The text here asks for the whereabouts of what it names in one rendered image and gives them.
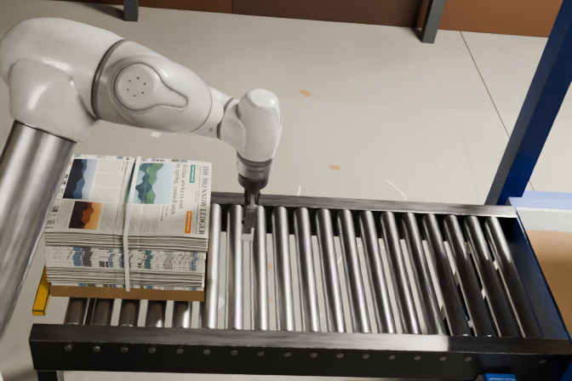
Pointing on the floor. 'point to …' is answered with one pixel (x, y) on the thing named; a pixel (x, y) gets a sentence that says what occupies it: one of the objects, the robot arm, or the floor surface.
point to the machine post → (535, 114)
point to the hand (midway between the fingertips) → (248, 229)
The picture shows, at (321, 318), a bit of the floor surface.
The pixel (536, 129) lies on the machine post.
